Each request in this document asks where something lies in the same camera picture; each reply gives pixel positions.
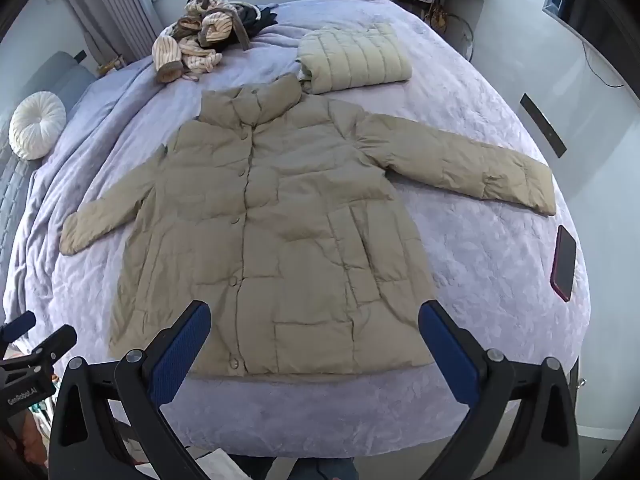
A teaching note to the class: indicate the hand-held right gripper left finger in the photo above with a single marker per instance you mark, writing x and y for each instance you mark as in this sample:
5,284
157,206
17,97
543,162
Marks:
182,347

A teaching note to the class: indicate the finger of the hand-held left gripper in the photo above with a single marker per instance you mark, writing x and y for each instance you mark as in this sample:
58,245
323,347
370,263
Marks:
20,323
52,344

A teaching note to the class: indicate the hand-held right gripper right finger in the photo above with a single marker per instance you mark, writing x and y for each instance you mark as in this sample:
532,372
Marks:
447,347

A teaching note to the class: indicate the khaki puffer coat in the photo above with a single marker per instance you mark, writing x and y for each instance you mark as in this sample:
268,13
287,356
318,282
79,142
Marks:
280,220

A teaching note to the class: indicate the person's left hand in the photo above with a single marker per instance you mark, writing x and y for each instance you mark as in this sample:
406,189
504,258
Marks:
30,447

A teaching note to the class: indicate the lavender blanket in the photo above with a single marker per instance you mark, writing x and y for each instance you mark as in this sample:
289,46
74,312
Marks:
480,270

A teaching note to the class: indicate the white paper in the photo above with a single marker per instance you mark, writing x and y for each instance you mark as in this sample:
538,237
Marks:
212,466

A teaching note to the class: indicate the grey quilted bed sheet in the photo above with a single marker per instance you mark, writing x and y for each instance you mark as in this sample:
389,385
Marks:
11,195

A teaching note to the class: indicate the smartphone with red case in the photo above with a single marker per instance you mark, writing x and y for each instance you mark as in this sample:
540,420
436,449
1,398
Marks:
564,265

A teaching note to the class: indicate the white round pillow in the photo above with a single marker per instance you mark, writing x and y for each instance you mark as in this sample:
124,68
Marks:
36,125

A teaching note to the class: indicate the grey padded headboard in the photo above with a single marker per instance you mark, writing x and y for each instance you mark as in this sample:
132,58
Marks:
55,75

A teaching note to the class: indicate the yellow bedside clutter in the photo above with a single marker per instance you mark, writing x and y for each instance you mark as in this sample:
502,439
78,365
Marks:
110,65

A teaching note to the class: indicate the small black headboard panel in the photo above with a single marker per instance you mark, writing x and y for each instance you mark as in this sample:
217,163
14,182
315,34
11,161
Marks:
80,55

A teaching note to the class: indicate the cream striped robe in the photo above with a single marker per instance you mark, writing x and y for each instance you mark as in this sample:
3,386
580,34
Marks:
192,45

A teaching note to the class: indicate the folded beige quilted jacket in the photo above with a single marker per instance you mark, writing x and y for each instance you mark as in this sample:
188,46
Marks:
355,57

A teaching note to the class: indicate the grey curtain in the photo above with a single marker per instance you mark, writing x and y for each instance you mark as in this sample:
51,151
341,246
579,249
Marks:
107,5

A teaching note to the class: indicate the brown patterned bag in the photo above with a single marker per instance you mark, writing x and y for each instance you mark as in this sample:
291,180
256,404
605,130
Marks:
440,15

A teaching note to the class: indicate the black garment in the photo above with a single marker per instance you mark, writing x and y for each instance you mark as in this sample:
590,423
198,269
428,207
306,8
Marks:
255,17

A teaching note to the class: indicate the black wall bar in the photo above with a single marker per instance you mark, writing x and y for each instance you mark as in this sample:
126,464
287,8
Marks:
544,125

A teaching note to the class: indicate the wall mounted television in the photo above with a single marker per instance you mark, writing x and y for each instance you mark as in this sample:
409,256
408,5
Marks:
580,0

